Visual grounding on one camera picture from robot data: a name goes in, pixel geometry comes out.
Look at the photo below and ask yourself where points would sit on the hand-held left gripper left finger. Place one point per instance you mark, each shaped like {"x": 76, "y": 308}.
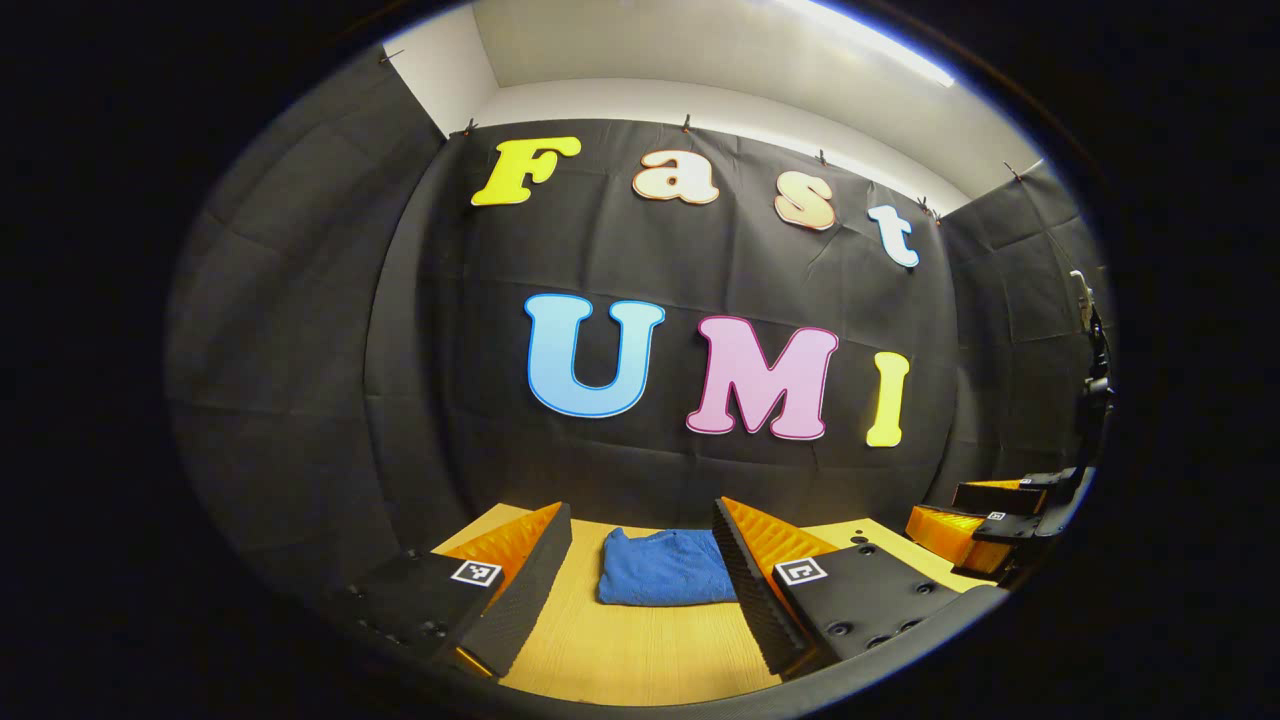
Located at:
{"x": 530, "y": 600}

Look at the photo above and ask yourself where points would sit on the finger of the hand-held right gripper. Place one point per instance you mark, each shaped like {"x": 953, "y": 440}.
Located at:
{"x": 945, "y": 535}
{"x": 990, "y": 497}

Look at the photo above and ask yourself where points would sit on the blue button shirt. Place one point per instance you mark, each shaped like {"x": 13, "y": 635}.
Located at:
{"x": 660, "y": 570}

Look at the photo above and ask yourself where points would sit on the black backdrop cloth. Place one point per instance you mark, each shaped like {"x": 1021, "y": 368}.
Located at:
{"x": 650, "y": 250}

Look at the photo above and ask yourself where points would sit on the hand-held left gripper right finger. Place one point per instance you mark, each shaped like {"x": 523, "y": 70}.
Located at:
{"x": 755, "y": 590}

